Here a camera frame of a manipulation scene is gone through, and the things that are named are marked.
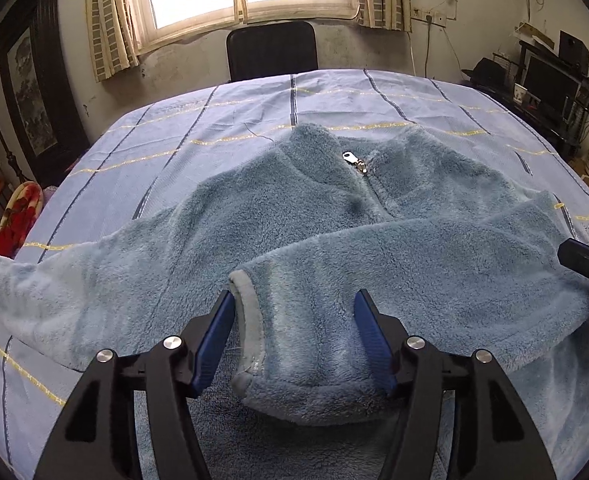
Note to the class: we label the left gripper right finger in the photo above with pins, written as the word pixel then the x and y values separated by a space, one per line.
pixel 493 435

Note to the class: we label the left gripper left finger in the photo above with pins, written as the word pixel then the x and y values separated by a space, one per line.
pixel 94 436

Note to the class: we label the blue fleece zip jacket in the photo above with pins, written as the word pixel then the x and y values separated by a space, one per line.
pixel 460 253

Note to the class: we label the black computer desk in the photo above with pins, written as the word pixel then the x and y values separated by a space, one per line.
pixel 496 76

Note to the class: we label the computer monitor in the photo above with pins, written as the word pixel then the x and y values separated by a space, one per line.
pixel 553 89

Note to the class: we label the white paper cup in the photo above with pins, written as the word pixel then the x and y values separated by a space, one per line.
pixel 519 94

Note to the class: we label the black speaker box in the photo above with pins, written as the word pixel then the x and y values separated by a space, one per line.
pixel 574 52

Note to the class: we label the red floral blanket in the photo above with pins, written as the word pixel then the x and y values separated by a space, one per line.
pixel 25 205

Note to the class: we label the blue striped bed sheet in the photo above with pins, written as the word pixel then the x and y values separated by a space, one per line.
pixel 151 158

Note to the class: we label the black chair behind bed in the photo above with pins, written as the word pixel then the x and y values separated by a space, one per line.
pixel 271 50

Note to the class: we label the left checked curtain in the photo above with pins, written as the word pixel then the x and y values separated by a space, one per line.
pixel 111 37

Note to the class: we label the dark framed wall painting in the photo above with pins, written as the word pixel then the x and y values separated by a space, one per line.
pixel 37 90

